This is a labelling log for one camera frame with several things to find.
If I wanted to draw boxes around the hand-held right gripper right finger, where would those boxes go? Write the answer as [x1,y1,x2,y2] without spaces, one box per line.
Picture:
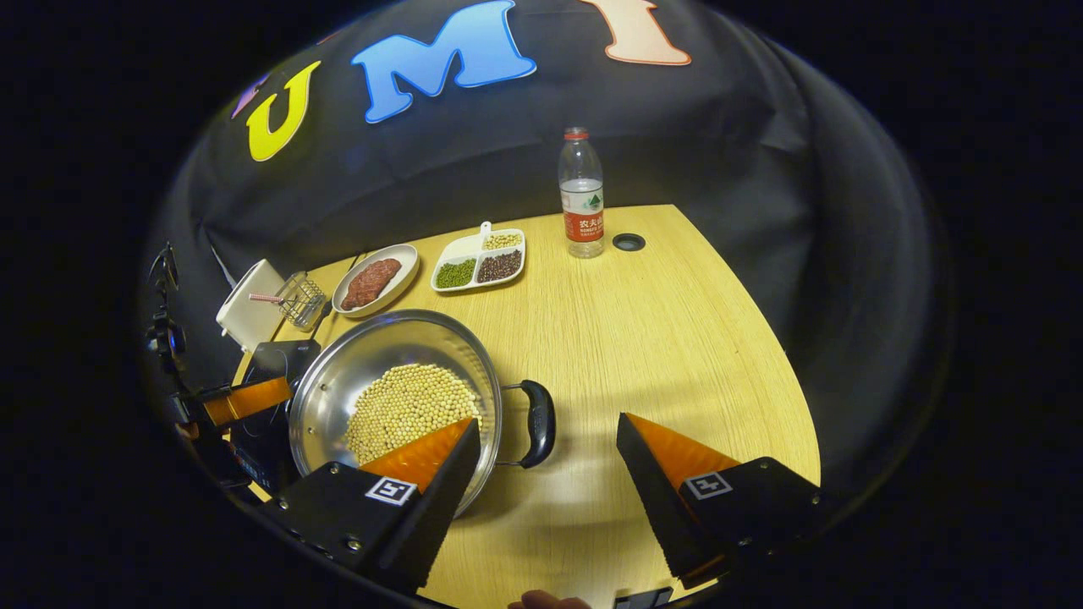
[616,412,826,589]

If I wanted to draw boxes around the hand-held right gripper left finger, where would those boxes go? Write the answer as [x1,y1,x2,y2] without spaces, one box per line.
[262,417,483,593]

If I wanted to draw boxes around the black induction cooktop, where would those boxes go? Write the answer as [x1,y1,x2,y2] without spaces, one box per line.
[228,338,322,500]

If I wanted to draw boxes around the stainless steel pot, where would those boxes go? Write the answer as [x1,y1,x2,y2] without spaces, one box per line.
[288,309,558,518]

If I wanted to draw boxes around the large soybean pile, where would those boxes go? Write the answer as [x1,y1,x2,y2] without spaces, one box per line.
[344,364,483,466]

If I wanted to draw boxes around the white toaster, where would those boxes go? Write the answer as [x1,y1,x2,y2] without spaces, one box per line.
[216,259,289,352]

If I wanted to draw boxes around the red meat slice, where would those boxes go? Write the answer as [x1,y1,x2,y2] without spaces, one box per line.
[360,258,403,293]
[340,275,382,312]

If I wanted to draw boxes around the white round plate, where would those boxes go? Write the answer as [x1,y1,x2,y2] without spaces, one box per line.
[332,244,421,319]

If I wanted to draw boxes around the dark red bean pile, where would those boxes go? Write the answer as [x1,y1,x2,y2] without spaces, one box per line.
[476,250,523,283]

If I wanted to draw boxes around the white divided dish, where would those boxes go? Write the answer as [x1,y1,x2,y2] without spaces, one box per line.
[430,222,527,294]

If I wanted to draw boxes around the clear plastic water bottle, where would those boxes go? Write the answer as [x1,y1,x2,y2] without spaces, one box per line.
[558,127,606,259]

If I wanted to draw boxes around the wire mesh basket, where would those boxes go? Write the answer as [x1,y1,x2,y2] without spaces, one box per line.
[275,271,328,331]

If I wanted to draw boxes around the black power cord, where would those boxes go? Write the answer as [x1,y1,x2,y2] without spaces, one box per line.
[315,250,369,326]

